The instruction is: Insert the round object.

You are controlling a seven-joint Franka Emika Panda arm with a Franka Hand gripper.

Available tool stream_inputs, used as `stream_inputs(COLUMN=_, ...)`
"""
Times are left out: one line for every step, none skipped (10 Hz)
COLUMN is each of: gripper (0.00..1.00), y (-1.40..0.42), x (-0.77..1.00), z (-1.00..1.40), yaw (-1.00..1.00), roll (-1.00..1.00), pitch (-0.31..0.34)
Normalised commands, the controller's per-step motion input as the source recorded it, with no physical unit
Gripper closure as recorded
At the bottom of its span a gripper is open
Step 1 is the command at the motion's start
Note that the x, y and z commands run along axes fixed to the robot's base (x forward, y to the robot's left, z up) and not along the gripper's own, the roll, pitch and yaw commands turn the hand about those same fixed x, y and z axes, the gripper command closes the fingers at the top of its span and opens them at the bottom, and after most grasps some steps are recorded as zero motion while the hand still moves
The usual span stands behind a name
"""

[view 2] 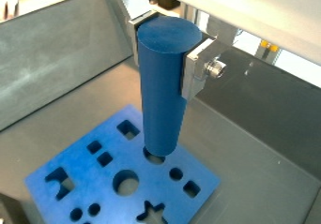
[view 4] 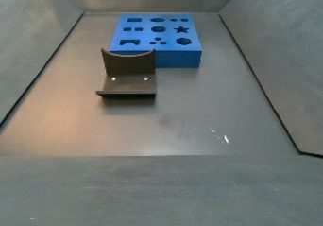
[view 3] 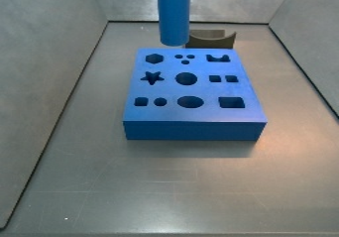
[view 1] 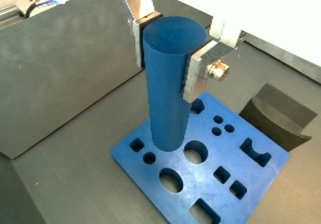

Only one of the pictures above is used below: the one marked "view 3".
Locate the blue round cylinder peg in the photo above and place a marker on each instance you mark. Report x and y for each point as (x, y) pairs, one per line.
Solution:
(174, 22)

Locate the blue shape sorting block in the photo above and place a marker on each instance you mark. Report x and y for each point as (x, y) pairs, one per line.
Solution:
(192, 94)

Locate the dark grey curved cradle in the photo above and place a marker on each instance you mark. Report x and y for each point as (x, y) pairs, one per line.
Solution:
(212, 39)

